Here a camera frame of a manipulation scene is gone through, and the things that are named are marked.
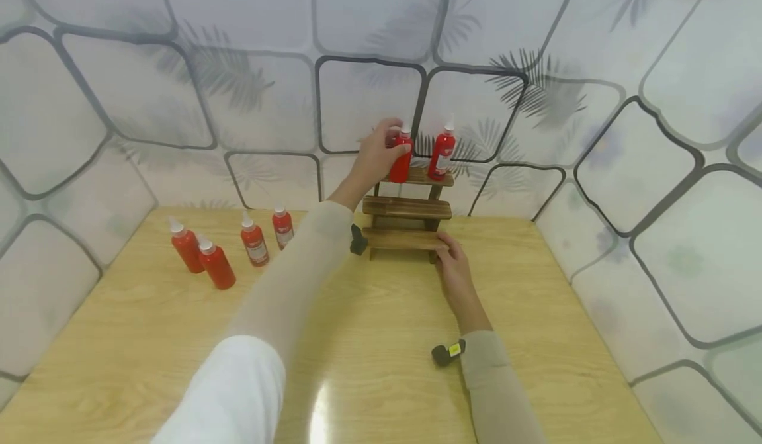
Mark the person's left hand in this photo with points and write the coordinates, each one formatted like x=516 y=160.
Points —
x=372 y=159

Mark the person's right hand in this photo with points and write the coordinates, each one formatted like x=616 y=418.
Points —
x=459 y=285

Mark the person's right fingers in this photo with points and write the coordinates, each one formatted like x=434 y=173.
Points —
x=452 y=242

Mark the person's right thumb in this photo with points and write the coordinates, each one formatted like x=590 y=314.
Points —
x=441 y=253

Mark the person's left thumb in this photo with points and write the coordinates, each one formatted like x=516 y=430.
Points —
x=400 y=150

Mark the person's left fingers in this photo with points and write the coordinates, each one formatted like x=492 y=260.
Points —
x=390 y=128

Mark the red paint bottle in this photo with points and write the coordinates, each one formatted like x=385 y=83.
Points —
x=283 y=227
x=401 y=159
x=442 y=154
x=187 y=247
x=254 y=242
x=216 y=264

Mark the wooden stepped shelf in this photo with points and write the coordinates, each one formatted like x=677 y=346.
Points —
x=411 y=208

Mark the person's right forearm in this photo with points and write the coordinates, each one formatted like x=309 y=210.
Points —
x=499 y=391

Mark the person's left forearm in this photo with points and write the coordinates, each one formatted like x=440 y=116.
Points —
x=280 y=311

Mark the black wrist band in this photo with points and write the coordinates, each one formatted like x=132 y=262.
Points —
x=447 y=353
x=358 y=239

